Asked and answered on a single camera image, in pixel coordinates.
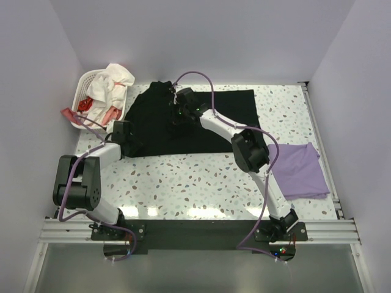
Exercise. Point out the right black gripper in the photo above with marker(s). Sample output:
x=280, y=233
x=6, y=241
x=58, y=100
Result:
x=177, y=104

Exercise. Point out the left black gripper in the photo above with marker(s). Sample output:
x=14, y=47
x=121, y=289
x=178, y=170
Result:
x=131, y=136

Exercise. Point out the black t shirt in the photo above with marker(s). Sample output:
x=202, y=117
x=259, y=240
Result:
x=165, y=127

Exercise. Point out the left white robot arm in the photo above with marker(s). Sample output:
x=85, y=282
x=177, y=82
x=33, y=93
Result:
x=77, y=187

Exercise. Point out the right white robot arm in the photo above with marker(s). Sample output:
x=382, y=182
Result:
x=250, y=153

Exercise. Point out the pink red garment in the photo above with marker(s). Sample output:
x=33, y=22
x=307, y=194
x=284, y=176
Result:
x=73, y=114

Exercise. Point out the white laundry basket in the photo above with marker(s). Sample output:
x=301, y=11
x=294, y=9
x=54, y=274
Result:
x=80, y=95

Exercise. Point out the white t shirt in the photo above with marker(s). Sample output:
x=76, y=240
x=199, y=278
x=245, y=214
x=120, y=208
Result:
x=108, y=91

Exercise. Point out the folded purple t shirt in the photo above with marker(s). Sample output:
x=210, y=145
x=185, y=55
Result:
x=297, y=171

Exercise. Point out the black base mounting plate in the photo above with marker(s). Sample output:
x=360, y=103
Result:
x=139, y=237

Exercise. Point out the aluminium frame rail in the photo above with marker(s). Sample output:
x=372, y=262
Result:
x=318, y=231

